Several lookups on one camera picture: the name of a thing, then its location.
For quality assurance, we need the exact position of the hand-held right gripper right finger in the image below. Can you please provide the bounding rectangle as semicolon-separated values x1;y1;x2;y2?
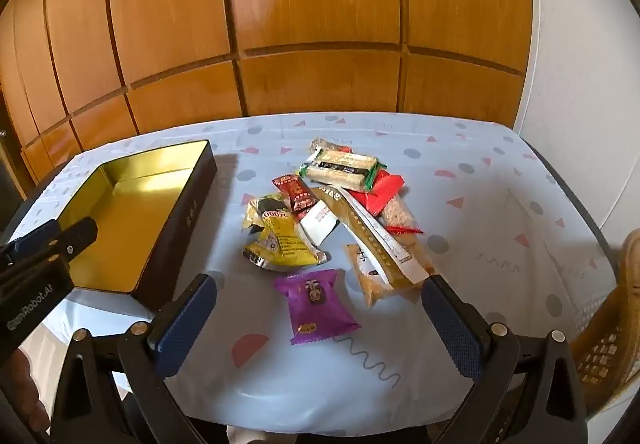
422;275;588;444

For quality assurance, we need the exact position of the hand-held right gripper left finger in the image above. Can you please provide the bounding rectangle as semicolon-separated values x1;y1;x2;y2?
50;274;217;444

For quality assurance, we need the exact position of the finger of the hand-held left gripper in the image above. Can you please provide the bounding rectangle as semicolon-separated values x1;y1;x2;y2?
0;220;60;269
56;217;98;257

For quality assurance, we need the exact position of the black and gold tin box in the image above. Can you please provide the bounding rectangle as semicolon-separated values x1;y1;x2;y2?
50;140;218;309

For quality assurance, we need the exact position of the tan snack packet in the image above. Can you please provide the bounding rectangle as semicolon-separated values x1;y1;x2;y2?
342;244;418;309

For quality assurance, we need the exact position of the long gold stick packet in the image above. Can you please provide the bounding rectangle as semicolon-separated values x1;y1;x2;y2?
312;186;431;289

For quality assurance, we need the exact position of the long clear grain bar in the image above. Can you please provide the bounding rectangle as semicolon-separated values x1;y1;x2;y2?
377;194;436;275

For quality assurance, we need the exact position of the yellow snack packet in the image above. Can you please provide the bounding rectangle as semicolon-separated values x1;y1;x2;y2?
243;214;328;272

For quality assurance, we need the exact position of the purple snack packet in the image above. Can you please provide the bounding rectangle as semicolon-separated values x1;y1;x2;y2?
273;269;362;346

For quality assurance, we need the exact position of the black and gold snack packet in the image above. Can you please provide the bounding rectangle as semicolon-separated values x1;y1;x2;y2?
243;194;288;231

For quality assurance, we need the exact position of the bright red snack packet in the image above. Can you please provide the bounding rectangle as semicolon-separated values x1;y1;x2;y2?
345;171;405;217

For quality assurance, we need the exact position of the white snack packet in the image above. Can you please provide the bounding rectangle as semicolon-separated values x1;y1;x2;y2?
298;201;338;245

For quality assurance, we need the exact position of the dark red snack packet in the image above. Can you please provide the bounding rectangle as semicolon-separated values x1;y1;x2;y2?
272;174;317;222

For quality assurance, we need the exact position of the green-edged cracker packet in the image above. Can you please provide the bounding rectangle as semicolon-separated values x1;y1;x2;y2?
299;149;388;192

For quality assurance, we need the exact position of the clear snack packet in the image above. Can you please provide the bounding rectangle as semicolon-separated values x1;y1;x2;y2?
309;138;353;157

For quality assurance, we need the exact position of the patterned white tablecloth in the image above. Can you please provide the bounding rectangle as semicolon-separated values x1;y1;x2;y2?
0;113;623;427

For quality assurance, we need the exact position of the wooden cane chair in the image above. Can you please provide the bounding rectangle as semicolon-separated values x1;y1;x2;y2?
570;229;640;417

